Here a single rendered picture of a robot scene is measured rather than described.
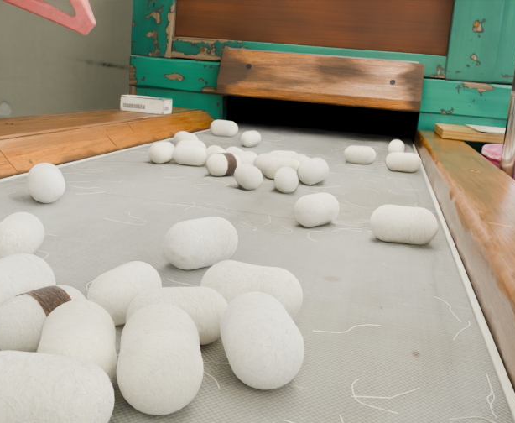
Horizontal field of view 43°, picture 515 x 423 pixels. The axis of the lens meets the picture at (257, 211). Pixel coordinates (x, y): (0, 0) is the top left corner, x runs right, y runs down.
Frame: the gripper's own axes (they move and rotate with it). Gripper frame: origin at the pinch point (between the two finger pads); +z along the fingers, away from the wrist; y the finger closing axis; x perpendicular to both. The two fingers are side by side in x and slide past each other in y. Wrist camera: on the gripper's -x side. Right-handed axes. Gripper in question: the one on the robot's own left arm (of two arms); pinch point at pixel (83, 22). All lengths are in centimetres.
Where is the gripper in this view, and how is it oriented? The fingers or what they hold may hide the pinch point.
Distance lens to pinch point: 59.1
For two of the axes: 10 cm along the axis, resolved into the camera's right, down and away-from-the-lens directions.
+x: -6.9, 6.7, 2.7
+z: 6.9, 7.2, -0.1
